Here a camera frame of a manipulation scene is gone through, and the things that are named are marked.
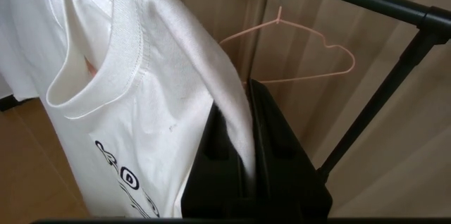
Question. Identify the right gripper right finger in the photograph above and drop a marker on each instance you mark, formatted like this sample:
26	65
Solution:
289	181

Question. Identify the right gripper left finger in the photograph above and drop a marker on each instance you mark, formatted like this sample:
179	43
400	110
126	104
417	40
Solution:
211	181

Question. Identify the white printed t-shirt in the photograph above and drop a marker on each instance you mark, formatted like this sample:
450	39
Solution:
158	93

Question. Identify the beige curtain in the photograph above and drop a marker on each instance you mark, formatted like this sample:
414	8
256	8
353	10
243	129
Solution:
387	146

